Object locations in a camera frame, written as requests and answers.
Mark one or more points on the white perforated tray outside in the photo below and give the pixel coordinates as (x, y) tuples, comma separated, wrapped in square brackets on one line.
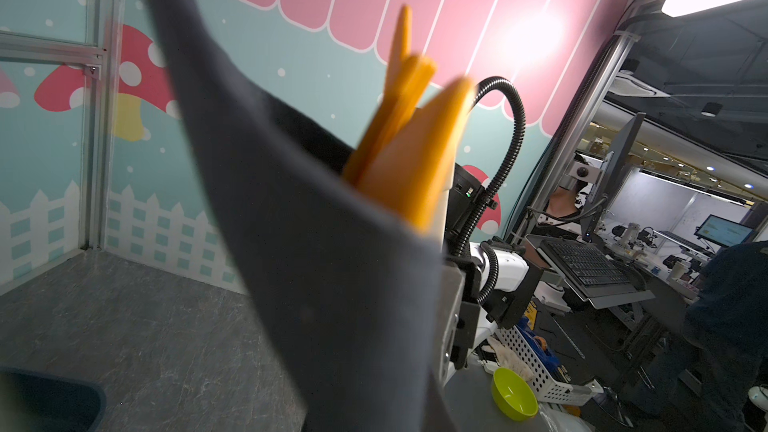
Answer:
[(545, 387)]

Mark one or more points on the person in dark clothes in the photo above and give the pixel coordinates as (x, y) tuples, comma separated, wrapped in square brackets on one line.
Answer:
[(726, 331)]

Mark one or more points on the orange plastic knife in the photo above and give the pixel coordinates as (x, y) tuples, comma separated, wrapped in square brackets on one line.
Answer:
[(400, 48)]

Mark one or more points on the orange plastic spoon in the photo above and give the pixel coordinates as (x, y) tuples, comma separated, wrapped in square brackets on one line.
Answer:
[(409, 175)]

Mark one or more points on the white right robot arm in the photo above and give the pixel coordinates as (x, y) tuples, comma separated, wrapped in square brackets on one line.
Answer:
[(498, 281)]

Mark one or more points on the black computer keyboard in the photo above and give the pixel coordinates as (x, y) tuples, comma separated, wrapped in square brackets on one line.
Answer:
[(590, 274)]

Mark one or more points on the computer monitor on stand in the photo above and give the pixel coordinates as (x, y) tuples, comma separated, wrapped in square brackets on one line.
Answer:
[(610, 178)]

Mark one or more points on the orange plastic fork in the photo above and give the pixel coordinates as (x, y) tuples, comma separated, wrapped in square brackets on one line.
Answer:
[(406, 81)]

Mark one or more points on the teal plastic tub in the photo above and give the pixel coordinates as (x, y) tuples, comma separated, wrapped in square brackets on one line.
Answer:
[(32, 401)]

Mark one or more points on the black paper napkin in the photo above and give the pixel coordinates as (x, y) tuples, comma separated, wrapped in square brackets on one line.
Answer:
[(345, 291)]

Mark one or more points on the green plastic bowl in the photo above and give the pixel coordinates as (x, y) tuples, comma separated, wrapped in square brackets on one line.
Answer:
[(513, 396)]

